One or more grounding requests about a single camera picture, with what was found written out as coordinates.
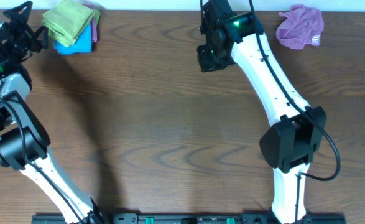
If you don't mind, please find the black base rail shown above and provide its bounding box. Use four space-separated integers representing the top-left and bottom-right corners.
31 212 347 224

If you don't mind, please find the folded pink cloth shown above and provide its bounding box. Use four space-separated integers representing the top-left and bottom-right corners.
83 16 98 43

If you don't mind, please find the crumpled purple cloth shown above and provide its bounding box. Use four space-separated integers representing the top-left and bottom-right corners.
275 4 325 50

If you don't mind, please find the folded light green cloth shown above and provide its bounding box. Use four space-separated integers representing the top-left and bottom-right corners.
93 9 100 26

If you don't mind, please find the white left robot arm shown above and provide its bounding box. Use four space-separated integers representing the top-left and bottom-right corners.
0 1 106 223

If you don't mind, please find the folded blue cloth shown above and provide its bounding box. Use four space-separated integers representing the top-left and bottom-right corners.
53 24 92 55

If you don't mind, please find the green microfiber cloth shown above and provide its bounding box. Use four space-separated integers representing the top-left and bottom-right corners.
42 0 93 47

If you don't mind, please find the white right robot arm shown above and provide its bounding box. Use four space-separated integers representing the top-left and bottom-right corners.
197 9 326 223

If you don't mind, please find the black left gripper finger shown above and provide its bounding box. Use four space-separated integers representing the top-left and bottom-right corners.
3 1 33 24
32 26 49 52

